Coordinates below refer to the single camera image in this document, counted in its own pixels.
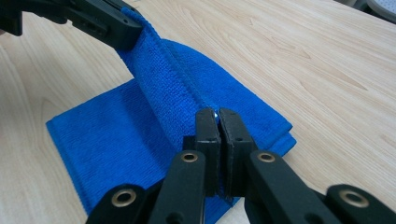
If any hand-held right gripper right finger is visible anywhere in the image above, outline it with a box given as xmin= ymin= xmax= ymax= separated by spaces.
xmin=219 ymin=107 xmax=341 ymax=224

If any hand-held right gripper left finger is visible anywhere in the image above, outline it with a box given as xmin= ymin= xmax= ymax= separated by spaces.
xmin=148 ymin=107 xmax=222 ymax=224

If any blue microfibre cloth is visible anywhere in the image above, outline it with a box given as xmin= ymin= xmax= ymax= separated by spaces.
xmin=45 ymin=7 xmax=298 ymax=224

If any grey round object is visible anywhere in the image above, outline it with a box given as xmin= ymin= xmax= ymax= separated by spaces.
xmin=334 ymin=0 xmax=396 ymax=25

